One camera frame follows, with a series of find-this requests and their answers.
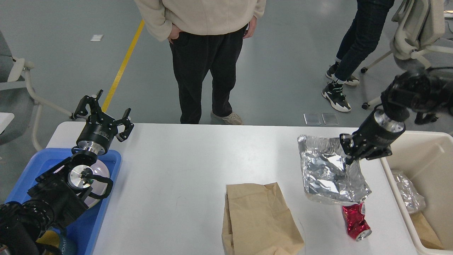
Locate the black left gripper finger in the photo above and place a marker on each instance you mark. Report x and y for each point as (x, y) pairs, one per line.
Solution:
(128, 126)
(89, 109)

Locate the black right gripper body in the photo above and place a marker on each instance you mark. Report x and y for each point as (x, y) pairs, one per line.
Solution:
(373, 138)

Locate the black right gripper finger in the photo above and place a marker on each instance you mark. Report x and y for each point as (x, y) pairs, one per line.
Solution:
(352, 145)

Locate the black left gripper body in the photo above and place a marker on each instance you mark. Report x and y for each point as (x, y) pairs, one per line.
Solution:
(98, 133)

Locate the aluminium foil tray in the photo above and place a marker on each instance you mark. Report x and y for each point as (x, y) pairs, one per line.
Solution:
(327, 178)

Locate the pink plate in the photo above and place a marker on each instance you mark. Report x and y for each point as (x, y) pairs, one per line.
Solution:
(98, 168)

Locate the crushed red can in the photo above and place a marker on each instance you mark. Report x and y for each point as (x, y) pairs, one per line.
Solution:
(356, 225)

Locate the brown paper bag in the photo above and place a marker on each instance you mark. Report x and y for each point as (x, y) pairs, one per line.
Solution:
(257, 221)

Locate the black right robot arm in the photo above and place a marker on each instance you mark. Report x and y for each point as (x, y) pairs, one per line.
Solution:
(423, 91)

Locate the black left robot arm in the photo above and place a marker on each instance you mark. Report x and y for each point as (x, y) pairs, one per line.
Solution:
(58, 197)

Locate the white plastic bin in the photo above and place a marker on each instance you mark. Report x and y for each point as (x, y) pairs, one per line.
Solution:
(426, 158)

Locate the grey chair at left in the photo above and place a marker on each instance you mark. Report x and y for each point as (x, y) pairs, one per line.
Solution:
(21, 101)

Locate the crumpled foil in bin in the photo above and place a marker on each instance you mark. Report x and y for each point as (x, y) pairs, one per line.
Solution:
(413, 201)

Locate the white table at left edge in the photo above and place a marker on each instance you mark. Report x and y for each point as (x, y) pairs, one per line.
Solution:
(5, 119)

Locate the blue plastic tray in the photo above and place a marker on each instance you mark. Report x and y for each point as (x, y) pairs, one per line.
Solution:
(85, 230)

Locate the brown paper in bin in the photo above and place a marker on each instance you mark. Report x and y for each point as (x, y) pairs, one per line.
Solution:
(425, 232)

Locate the white grey office chair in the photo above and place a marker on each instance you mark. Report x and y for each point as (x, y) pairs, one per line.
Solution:
(420, 24)

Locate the person in black trousers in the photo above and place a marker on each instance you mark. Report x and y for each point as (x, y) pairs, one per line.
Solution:
(205, 36)

